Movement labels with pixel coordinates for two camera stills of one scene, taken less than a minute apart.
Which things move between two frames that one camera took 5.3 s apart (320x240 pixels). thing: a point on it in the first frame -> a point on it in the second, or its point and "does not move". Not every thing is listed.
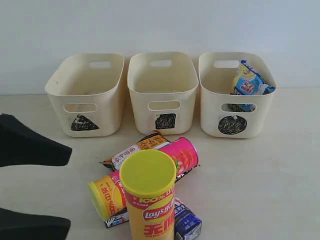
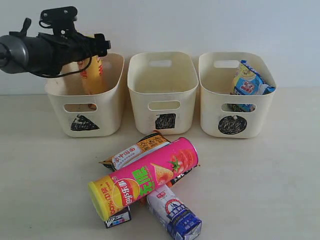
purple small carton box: x=116 y=219 does not move
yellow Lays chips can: x=148 y=178 -> x=92 y=79
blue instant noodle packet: x=245 y=82 does not move
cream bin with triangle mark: x=86 y=88 does not move
